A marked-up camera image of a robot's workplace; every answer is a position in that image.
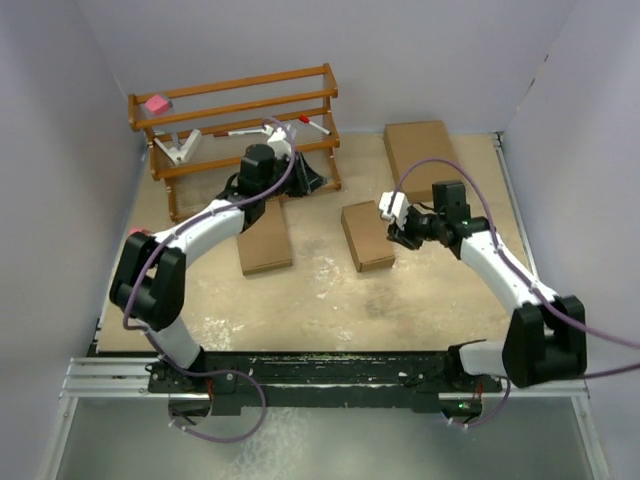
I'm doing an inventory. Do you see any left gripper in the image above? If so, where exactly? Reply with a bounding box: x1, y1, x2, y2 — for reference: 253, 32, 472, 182
261, 153, 327, 202

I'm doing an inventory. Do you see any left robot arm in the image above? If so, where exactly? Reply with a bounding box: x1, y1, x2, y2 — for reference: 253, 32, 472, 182
109, 144, 327, 392

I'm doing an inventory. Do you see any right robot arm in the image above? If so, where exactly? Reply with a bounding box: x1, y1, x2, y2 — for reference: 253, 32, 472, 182
378, 181, 587, 391

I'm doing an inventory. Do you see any small closed cardboard box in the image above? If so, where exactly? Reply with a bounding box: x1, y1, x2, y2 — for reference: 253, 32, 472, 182
237, 200, 293, 276

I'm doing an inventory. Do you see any large closed cardboard box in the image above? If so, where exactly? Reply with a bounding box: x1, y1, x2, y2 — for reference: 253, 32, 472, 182
383, 121, 462, 203

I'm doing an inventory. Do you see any red capped marker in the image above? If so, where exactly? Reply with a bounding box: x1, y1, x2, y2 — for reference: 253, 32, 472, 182
298, 115, 331, 136

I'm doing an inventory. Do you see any black capped white marker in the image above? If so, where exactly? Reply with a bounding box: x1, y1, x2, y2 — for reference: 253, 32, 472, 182
227, 128, 265, 136

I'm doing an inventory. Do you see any wooden rack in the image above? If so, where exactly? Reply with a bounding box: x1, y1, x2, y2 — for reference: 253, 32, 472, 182
127, 63, 342, 221

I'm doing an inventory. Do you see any white eraser brush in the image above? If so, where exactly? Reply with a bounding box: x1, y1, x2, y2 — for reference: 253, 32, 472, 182
154, 129, 202, 166

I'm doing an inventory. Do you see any pink eraser block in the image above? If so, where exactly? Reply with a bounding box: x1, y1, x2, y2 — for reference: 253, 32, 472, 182
144, 94, 173, 116

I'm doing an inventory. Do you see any small pink capped bottle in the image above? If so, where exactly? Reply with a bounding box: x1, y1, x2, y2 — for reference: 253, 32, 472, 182
127, 227, 151, 236

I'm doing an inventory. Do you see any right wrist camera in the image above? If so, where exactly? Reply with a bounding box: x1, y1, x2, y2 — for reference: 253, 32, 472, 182
378, 191, 410, 229

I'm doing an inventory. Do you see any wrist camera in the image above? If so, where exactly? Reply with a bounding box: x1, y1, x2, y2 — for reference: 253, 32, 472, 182
263, 124, 296, 159
378, 191, 410, 229

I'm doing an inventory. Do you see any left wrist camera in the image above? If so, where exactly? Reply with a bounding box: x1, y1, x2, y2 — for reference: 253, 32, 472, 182
263, 124, 296, 159

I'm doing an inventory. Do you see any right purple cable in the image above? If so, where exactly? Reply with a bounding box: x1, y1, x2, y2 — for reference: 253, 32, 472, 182
392, 158, 640, 431

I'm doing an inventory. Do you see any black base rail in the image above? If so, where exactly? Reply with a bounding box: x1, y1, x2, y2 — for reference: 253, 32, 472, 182
145, 351, 502, 417

